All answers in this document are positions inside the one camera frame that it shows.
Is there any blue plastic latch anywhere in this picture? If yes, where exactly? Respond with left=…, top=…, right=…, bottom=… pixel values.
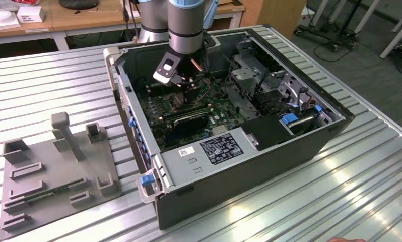
left=280, top=113, right=298, bottom=126

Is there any silver cage bracket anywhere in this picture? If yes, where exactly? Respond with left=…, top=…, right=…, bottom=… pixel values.
left=230, top=67, right=259, bottom=82

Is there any wooden cabinet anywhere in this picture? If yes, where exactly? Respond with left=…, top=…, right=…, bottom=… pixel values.
left=256, top=0, right=307, bottom=40

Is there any CPU socket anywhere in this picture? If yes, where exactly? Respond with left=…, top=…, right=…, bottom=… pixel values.
left=166, top=92, right=200, bottom=113

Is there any black flat data cable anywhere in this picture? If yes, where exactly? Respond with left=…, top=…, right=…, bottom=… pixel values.
left=254, top=72, right=267, bottom=89

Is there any silver power supply unit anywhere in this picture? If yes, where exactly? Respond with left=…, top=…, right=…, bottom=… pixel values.
left=156, top=127, right=259, bottom=195

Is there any black plastic duct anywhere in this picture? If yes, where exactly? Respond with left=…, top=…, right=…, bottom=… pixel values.
left=240, top=116, right=296, bottom=152

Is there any green motherboard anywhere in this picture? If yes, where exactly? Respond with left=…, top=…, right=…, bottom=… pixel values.
left=135, top=75, right=252, bottom=149

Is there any black round base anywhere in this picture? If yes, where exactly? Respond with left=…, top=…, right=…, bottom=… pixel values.
left=59, top=0, right=99, bottom=10

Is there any green RAM stick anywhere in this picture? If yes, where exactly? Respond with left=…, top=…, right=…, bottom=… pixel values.
left=24, top=185, right=71, bottom=204

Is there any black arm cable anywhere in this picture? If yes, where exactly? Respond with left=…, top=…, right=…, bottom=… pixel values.
left=122, top=0, right=140, bottom=43

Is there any grey PC case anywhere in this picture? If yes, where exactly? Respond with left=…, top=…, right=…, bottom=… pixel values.
left=103, top=24, right=355, bottom=230

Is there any grey metal drive cage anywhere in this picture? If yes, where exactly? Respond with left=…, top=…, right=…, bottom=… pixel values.
left=226, top=37, right=291, bottom=118

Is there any white cardboard box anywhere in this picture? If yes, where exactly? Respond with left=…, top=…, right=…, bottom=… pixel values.
left=16, top=6, right=47, bottom=24

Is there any black wheeled stand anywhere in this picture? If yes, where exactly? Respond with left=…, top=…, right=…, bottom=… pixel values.
left=294, top=0, right=362, bottom=52

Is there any silver chipset heatsink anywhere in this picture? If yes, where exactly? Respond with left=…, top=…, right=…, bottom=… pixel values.
left=210, top=125, right=230, bottom=135

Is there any wooden desk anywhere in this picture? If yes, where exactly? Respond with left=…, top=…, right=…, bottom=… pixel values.
left=0, top=0, right=247, bottom=51

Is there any grey parts rack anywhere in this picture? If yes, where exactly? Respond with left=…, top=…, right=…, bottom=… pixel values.
left=0, top=112, right=123, bottom=240

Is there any black expansion card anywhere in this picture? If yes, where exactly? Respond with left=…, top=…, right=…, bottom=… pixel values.
left=162, top=112, right=210, bottom=149

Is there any white table leg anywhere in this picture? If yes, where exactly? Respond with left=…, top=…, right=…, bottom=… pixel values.
left=379, top=19, right=402, bottom=60
left=354, top=0, right=378, bottom=34

